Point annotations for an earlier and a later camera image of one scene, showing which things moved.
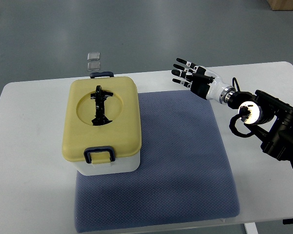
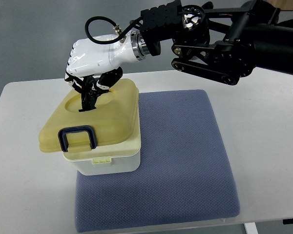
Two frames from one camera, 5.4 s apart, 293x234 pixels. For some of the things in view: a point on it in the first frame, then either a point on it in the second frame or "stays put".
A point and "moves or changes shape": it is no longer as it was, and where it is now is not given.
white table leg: (251, 228) stays put
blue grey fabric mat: (184, 175) stays put
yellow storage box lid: (123, 133) moves or changes shape
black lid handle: (99, 96) -> (89, 93)
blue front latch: (106, 148) -> (63, 139)
